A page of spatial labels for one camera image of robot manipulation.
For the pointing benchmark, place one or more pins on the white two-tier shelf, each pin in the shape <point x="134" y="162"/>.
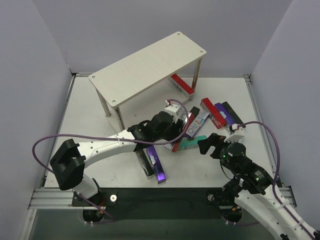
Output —
<point x="125" y="79"/>

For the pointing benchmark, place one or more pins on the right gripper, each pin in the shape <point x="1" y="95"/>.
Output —
<point x="215" y="149"/>

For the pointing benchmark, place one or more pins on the aluminium frame rail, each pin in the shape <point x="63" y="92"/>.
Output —
<point x="84" y="115"/>

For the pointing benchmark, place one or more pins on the black toothpaste box left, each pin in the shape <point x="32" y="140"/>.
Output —
<point x="145" y="164"/>

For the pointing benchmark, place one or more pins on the teal toothpaste box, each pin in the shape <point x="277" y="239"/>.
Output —
<point x="191" y="143"/>

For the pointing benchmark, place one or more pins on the purple toothpaste box right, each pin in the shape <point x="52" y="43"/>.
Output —
<point x="227" y="117"/>

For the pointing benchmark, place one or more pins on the black box under R&O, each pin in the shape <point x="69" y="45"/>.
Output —
<point x="190" y="117"/>

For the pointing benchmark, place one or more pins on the black toothpaste box right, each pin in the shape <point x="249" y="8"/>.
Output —
<point x="232" y="113"/>

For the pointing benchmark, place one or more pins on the black toothpaste box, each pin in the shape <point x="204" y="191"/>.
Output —
<point x="232" y="113"/>
<point x="145" y="164"/>

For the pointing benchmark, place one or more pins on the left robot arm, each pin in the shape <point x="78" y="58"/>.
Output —
<point x="71" y="158"/>

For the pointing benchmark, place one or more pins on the purple toothpaste box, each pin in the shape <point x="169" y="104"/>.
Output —
<point x="227" y="117"/>
<point x="156" y="165"/>

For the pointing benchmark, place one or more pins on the purple toothpaste box left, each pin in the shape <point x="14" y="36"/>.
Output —
<point x="156" y="165"/>

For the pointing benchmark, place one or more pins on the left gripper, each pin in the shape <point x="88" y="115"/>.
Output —
<point x="179" y="125"/>

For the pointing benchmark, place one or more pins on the red silver toothpaste box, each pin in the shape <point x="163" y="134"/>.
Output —
<point x="174" y="147"/>

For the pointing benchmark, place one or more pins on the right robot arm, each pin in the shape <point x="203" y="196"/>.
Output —
<point x="252" y="189"/>

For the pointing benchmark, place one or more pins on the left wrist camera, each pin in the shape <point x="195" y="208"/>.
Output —
<point x="173" y="109"/>

